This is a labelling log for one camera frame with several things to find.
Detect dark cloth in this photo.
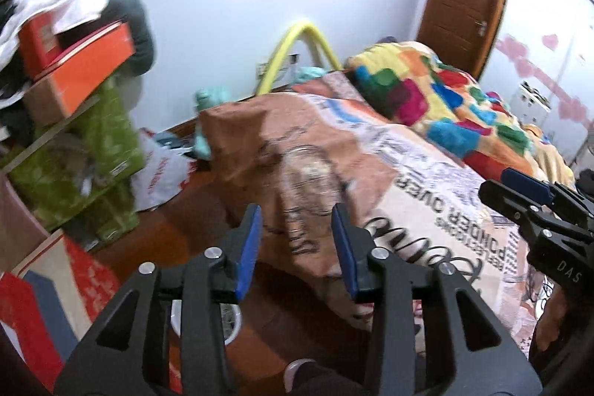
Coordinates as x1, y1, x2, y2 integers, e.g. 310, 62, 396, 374
103, 0, 157, 78

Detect brown printed bedsheet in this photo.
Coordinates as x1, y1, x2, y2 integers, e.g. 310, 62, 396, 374
199, 70, 545, 356

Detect teal cloth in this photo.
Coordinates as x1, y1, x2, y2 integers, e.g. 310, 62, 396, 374
193, 86, 234, 161

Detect large green leaf-print storage box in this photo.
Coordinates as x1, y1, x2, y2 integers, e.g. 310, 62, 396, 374
8, 78, 146, 226

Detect person's dark trouser leg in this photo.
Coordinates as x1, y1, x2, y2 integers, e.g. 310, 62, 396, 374
297, 363, 368, 396

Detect orange cardboard box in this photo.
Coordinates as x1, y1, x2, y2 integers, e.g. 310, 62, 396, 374
17, 18, 136, 128

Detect grey shelf bar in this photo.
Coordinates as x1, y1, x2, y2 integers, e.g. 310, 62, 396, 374
0, 94, 102, 173

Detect white plastic bag red print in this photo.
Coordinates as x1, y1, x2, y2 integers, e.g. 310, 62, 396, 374
131, 128, 192, 212

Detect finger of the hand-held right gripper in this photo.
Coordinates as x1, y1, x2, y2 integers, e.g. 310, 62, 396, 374
500, 167, 594, 223
478, 179, 594, 249

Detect white cloth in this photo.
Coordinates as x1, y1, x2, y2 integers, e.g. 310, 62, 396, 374
0, 0, 122, 59

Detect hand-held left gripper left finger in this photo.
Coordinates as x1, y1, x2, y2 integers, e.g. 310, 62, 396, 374
53, 203, 263, 396

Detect yellow hoop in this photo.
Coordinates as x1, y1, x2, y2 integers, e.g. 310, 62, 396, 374
254, 20, 345, 96

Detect white plastic bin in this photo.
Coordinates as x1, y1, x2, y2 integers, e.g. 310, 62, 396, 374
169, 298, 243, 347

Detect small green leaf-print storage box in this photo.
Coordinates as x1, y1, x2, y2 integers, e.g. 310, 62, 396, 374
59, 180, 141, 245

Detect person's white shoe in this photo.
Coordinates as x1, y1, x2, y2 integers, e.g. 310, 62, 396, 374
283, 358, 322, 395

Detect pink heart wall stickers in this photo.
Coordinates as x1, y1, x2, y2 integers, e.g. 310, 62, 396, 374
496, 33, 594, 128

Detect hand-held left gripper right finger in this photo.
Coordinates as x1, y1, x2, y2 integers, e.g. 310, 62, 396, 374
331, 203, 544, 396

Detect brown leather chair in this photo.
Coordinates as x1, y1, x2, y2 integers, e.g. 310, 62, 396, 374
0, 170, 53, 275

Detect person's right forearm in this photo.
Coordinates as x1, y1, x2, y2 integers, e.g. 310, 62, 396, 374
528, 285, 588, 380

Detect colourful patchwork blanket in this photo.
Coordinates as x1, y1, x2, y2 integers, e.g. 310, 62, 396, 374
342, 40, 577, 189

